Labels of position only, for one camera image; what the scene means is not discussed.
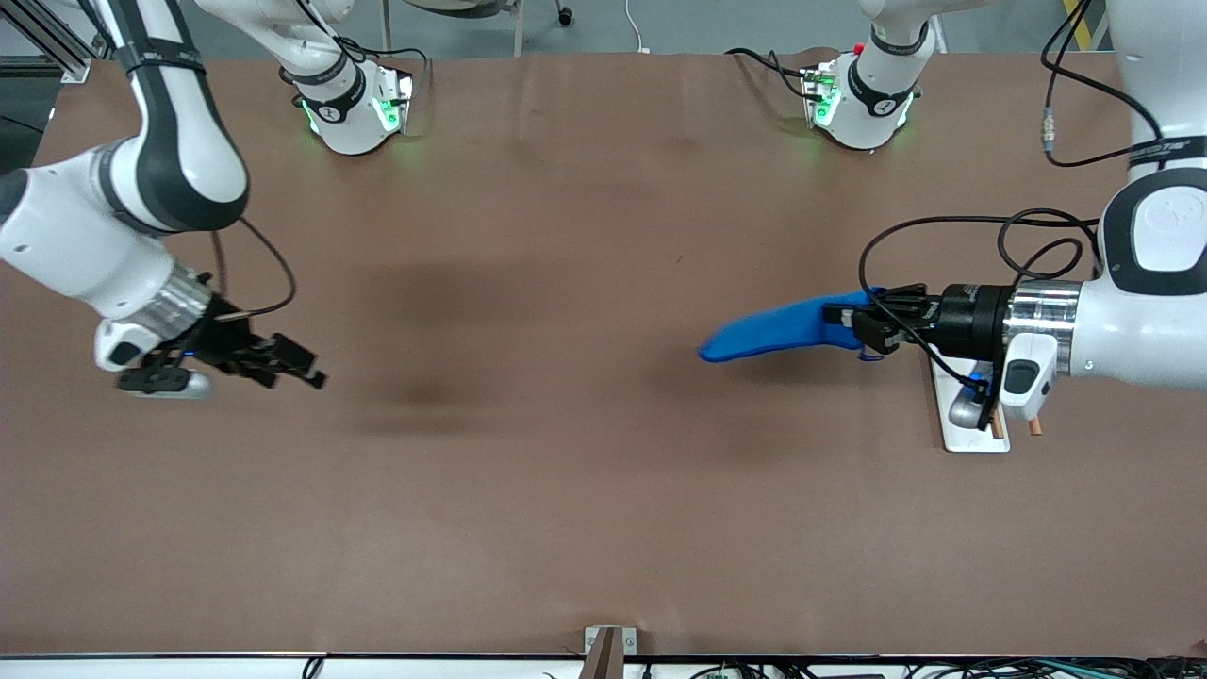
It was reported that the blue microfibre towel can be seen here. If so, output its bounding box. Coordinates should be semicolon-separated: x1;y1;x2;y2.
698;288;883;364

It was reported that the white towel rack base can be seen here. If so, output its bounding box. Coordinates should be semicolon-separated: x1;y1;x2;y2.
931;351;1011;454

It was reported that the grey metal mounting plate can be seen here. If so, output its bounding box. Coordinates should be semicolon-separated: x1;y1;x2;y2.
584;626;637;657

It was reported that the black cable with grey connector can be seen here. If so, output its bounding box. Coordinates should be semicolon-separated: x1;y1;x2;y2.
1040;0;1170;169

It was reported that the black left arm base cable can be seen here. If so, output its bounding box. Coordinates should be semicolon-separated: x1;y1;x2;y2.
724;47;817;100

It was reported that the black arm base cable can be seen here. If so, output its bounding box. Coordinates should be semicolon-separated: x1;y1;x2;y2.
724;47;817;100
288;0;432;95

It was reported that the aluminium frame profile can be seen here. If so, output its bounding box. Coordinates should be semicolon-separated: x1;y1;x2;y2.
0;0;119;84

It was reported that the black right arm base cable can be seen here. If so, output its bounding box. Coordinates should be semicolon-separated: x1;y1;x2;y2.
288;0;432;95

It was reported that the grey chair frame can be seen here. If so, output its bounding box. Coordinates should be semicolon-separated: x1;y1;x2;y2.
380;0;526;58

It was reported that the brown camera post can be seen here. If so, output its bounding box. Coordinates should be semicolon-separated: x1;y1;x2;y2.
578;628;623;679

